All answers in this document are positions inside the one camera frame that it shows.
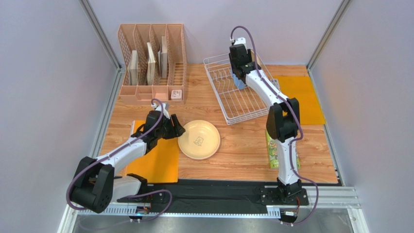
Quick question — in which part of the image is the blue plate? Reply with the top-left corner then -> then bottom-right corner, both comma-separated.
231,73 -> 246,90

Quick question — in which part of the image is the yellow plate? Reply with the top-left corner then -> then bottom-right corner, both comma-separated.
178,120 -> 221,160

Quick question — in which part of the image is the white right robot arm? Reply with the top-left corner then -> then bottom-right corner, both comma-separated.
229,44 -> 302,198

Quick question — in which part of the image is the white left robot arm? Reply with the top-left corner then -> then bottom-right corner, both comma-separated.
66,108 -> 186,213

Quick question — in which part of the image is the orange mat left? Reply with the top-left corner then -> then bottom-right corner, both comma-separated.
124,138 -> 179,184

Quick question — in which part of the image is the orange mat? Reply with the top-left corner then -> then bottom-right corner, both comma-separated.
124,138 -> 179,184
274,76 -> 326,125

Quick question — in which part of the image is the white power adapter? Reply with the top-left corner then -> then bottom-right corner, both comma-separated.
171,89 -> 183,100

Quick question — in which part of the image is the orange mat right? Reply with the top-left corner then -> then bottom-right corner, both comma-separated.
274,76 -> 326,125

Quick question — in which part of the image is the beige book middle slot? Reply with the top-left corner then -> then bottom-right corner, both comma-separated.
146,42 -> 156,85

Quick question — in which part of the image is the beige book slot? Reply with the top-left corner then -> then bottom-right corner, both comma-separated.
128,50 -> 138,85
146,42 -> 156,85
158,36 -> 168,79

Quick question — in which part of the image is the beige book left slot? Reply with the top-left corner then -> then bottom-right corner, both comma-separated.
128,50 -> 138,85

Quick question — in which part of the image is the pink plastic file organizer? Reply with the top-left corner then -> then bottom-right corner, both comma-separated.
117,23 -> 188,105

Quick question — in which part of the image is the beige book right slot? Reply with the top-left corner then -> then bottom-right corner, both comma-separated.
158,36 -> 168,79

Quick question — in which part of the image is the green treehouse book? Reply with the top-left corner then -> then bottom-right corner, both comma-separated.
265,129 -> 301,169

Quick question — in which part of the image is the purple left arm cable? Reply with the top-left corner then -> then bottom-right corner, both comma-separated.
66,98 -> 173,222

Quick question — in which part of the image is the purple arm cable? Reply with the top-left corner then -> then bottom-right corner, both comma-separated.
66,98 -> 173,222
230,26 -> 320,226

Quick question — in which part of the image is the white wire dish rack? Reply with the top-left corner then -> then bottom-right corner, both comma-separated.
203,54 -> 269,125

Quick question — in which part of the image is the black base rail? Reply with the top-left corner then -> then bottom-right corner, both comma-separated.
116,178 -> 310,215

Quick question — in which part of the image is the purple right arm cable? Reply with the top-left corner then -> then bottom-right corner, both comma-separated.
230,26 -> 320,226

